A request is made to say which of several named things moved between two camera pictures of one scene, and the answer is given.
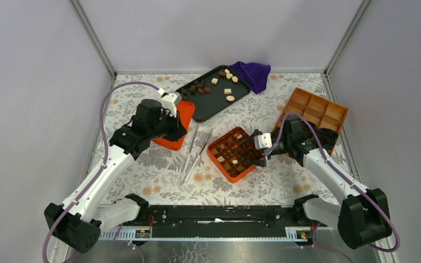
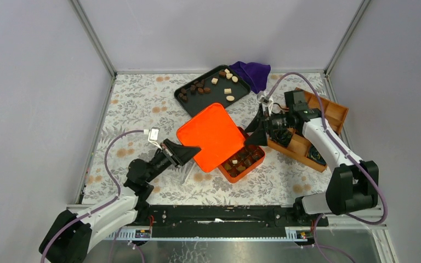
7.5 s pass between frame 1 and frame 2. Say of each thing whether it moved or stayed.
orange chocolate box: stayed
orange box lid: moved
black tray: stayed
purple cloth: stayed
